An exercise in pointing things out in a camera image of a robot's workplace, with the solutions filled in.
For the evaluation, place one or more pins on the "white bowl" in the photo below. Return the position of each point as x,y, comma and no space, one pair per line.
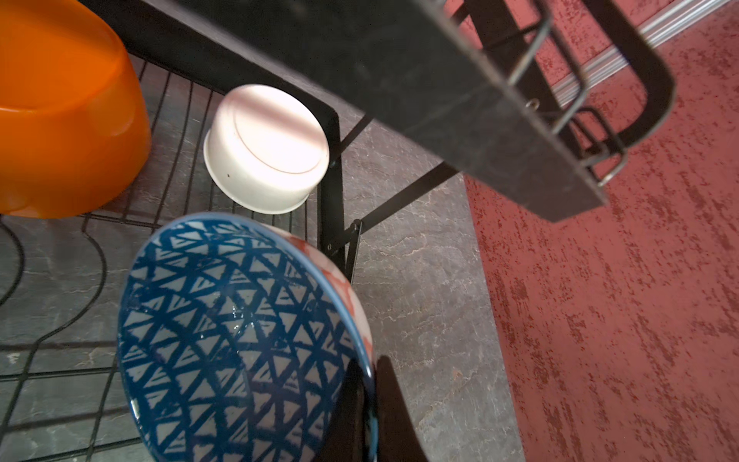
265,149

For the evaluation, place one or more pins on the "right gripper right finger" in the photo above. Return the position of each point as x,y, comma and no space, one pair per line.
398,439

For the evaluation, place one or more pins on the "blue patterned bowl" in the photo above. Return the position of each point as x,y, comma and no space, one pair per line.
234,339

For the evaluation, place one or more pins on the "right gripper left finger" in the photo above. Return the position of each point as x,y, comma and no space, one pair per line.
345,439

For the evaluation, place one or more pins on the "orange bowl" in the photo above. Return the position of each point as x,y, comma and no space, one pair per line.
74,127

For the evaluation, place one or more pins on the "black wire dish rack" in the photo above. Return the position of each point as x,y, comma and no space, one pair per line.
489,97

